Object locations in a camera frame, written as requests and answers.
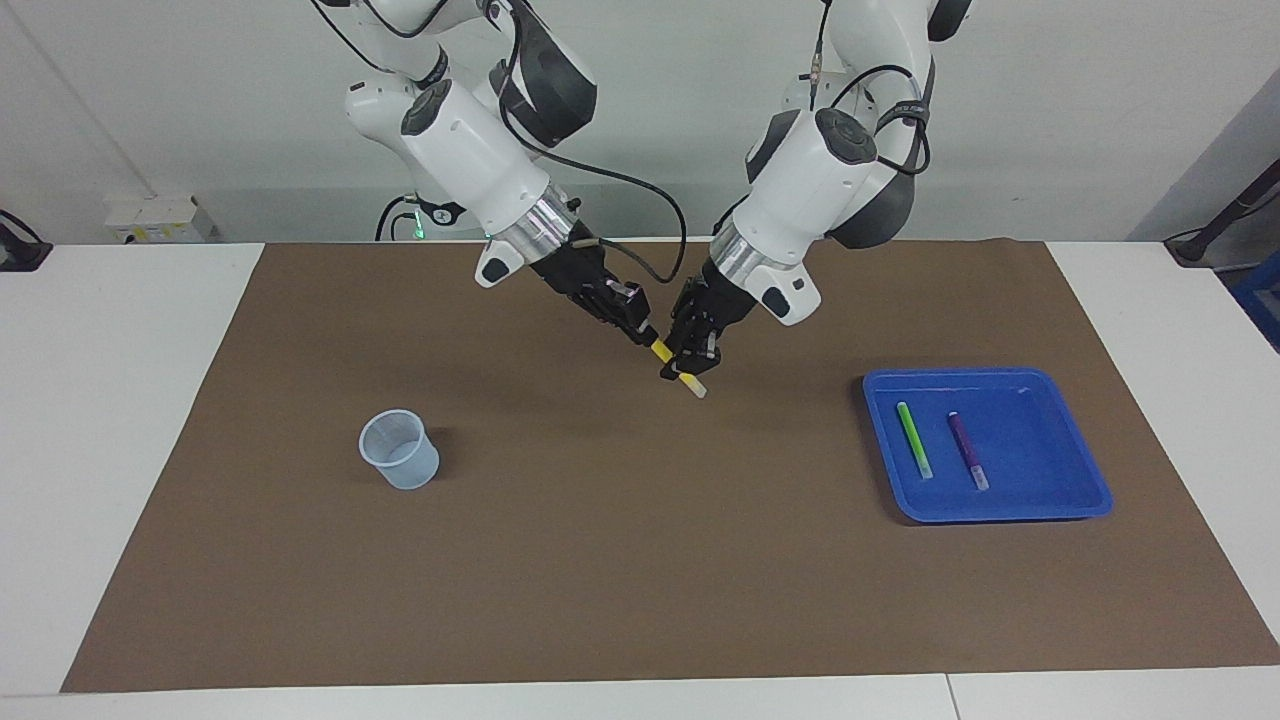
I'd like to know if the black table clamp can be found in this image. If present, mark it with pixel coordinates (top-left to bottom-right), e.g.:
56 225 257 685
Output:
0 209 54 273

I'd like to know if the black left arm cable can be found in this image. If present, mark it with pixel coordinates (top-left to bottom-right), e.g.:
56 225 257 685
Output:
804 0 934 178

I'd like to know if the white wall outlet box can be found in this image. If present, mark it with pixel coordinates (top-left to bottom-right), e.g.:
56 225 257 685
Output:
104 194 217 245

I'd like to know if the blue crate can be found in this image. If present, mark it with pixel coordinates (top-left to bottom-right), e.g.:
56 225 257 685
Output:
1232 254 1280 352

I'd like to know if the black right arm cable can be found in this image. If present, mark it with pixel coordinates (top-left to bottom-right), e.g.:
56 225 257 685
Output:
310 0 690 285

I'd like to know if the translucent plastic cup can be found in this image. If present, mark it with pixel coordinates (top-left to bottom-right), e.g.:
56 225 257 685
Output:
358 408 441 491

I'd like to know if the purple pen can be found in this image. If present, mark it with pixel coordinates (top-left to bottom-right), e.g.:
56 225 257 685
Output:
946 410 992 492

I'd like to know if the green pen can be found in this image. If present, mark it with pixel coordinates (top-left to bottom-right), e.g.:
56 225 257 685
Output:
894 400 936 481

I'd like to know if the black stand pole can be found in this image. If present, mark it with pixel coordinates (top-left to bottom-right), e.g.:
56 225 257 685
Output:
1164 160 1280 267

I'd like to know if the brown table mat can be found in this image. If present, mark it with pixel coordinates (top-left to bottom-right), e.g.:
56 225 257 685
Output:
60 238 1280 694

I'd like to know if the yellow pen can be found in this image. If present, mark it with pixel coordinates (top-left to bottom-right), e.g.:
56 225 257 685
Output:
650 338 710 401

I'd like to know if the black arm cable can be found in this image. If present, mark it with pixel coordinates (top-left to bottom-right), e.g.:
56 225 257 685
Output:
804 0 934 178
310 0 690 285

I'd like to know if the blue plastic tray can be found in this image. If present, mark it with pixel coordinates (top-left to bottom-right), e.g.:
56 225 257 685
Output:
862 367 1114 524

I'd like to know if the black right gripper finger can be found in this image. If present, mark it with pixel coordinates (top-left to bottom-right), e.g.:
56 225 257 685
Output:
584 294 642 342
609 284 660 347

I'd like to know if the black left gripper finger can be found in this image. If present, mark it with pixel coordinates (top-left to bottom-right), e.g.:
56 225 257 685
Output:
659 309 697 384
689 319 724 384

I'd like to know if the black base cable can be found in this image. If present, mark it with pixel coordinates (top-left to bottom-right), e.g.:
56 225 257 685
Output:
375 194 417 242

